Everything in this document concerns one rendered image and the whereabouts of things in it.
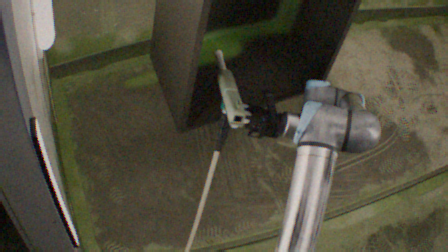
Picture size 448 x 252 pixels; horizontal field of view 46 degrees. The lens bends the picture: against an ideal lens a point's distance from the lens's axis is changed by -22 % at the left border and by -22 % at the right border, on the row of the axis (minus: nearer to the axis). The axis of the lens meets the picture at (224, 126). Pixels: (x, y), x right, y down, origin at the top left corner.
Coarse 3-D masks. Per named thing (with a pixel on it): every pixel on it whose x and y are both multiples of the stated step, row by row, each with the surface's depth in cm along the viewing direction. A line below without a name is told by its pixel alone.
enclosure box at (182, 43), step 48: (192, 0) 171; (240, 0) 236; (288, 0) 248; (336, 0) 211; (192, 48) 185; (240, 48) 255; (288, 48) 259; (336, 48) 223; (192, 96) 243; (240, 96) 246; (288, 96) 248
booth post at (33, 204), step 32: (0, 0) 95; (0, 32) 101; (0, 64) 108; (0, 96) 115; (0, 128) 123; (0, 160) 133; (32, 160) 137; (0, 192) 143; (32, 192) 148; (32, 224) 162
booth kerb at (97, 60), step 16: (368, 16) 338; (384, 16) 342; (400, 16) 345; (416, 16) 350; (432, 16) 354; (112, 48) 300; (128, 48) 304; (144, 48) 308; (64, 64) 294; (80, 64) 300; (96, 64) 304
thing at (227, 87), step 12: (216, 60) 237; (228, 72) 225; (228, 84) 217; (228, 96) 210; (228, 108) 206; (240, 108) 204; (228, 120) 204; (240, 120) 203; (228, 132) 217; (216, 144) 219
